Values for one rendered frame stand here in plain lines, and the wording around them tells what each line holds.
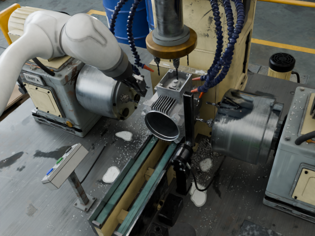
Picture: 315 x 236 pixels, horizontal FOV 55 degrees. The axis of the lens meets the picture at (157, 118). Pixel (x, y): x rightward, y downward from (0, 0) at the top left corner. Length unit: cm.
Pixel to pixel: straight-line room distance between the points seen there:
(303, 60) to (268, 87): 174
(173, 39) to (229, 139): 39
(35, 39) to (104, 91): 47
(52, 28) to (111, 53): 17
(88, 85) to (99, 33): 55
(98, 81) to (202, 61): 45
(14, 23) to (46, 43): 61
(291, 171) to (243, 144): 17
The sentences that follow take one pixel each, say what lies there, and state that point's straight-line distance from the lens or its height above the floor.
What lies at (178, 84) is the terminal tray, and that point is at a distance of 121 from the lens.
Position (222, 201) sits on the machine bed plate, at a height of 80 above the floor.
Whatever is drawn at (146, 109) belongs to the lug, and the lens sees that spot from 117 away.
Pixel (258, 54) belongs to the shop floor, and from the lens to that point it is 344.
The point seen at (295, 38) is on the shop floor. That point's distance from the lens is 378.
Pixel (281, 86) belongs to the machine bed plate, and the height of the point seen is 80.
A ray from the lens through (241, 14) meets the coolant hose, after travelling 96.
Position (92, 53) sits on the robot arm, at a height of 148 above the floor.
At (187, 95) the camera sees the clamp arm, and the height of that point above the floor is 125.
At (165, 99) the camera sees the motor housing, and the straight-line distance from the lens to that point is 118.
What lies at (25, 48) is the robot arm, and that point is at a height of 150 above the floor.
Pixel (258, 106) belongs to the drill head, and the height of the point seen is 116.
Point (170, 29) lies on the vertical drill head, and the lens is 103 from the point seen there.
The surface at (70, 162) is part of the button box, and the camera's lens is 110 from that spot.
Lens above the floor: 188
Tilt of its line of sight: 44 degrees down
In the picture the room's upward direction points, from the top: 8 degrees counter-clockwise
